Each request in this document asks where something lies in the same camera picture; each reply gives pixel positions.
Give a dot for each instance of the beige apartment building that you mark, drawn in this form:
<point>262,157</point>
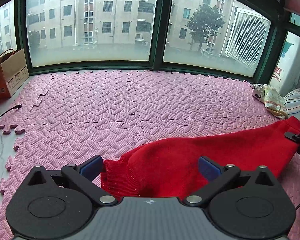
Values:
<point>102,12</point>

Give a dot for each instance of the white spotted cloth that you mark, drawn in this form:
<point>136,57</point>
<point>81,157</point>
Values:
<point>258,91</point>

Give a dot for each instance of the red knit sweater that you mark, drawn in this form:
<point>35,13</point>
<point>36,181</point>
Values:
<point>190,150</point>

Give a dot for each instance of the dark green window frame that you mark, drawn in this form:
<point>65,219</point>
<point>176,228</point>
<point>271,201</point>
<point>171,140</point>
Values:
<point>157,30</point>

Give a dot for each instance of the brown cardboard box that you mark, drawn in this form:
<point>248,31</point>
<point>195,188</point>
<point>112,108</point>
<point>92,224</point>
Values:
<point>12,75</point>

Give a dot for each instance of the pink foam puzzle mat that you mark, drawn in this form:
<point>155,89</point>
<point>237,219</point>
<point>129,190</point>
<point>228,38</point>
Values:
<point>115,110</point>

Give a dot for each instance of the blue striped garment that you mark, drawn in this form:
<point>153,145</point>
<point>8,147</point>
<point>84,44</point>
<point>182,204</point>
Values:
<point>297,102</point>

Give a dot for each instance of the pale yellow striped garment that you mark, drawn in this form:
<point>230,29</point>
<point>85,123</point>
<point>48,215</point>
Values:
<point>272,100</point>

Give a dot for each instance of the white printed carton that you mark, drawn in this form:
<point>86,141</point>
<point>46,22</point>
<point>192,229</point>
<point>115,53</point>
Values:
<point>290,65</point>

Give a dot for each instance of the white louvred grille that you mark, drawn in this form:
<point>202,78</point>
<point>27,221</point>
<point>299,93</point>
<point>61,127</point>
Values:
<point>247,37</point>

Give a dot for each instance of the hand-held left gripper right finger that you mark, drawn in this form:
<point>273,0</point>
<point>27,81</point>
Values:
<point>208,168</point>

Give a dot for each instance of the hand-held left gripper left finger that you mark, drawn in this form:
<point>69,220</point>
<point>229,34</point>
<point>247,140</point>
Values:
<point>91,167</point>

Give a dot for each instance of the green tree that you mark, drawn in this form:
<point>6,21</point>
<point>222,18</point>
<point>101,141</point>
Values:
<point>205,22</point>

